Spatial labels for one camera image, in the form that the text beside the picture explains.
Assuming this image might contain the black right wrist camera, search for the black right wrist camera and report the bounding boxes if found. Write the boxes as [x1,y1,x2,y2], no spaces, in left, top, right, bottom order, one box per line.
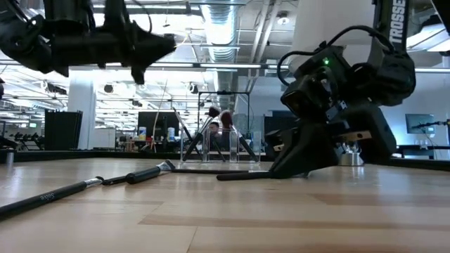
[280,45,352,120]

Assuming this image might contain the clear acrylic brush organizer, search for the clear acrylic brush organizer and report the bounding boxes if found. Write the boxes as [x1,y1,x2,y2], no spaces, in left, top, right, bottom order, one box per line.
[179,128,263,164]

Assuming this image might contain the wall-mounted monitor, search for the wall-mounted monitor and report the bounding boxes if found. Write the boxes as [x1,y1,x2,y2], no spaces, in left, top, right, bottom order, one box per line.
[404,113,436,135]

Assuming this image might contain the dark-bristle powder brush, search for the dark-bristle powder brush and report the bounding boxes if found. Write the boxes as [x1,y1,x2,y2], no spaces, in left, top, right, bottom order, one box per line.
[181,105,221,162]

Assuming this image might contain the black cabinet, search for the black cabinet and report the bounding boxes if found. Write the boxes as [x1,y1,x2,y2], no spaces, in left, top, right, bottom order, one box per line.
[44,110,84,151]

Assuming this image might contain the silver table lamp white shade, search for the silver table lamp white shade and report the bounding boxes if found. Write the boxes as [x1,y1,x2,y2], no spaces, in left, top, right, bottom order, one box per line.
[288,0,377,167]

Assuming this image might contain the black monitor screens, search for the black monitor screens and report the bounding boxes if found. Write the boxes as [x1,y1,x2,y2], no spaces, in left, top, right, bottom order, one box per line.
[137,111,181,143]

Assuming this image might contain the person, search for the person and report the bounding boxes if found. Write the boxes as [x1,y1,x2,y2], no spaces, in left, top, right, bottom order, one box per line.
[208,121,223,150]

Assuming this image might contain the black partition panel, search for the black partition panel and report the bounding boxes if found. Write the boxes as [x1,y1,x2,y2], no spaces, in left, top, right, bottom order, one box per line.
[264,115,300,129]

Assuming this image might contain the large brown-bristle powder brush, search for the large brown-bristle powder brush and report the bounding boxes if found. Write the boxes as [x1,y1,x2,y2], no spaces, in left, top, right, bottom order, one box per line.
[218,110,260,163]

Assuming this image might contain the small black makeup brush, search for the small black makeup brush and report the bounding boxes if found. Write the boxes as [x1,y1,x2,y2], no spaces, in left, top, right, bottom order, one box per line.
[210,136,227,163]

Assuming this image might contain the flat-head black makeup brush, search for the flat-head black makeup brush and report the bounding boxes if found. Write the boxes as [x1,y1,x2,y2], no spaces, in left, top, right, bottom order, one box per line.
[125,159,176,186]

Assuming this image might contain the silver ventilation duct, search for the silver ventilation duct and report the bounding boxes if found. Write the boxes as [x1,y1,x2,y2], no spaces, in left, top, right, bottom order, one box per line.
[202,0,240,115]

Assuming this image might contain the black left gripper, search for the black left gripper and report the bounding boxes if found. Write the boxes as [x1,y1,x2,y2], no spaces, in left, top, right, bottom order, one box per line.
[52,30,176,85]

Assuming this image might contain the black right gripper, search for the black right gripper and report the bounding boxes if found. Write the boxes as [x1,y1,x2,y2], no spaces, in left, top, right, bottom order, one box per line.
[264,103,398,179]

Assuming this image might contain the long black printed-handle brush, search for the long black printed-handle brush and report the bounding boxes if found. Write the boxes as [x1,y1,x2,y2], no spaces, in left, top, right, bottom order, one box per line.
[0,176,105,221]

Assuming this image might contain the black metal frame stand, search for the black metal frame stand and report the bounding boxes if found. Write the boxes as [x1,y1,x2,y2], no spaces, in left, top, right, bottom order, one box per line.
[196,90,252,134]

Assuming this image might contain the black desk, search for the black desk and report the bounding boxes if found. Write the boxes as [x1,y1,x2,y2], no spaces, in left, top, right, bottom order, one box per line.
[396,143,450,160]

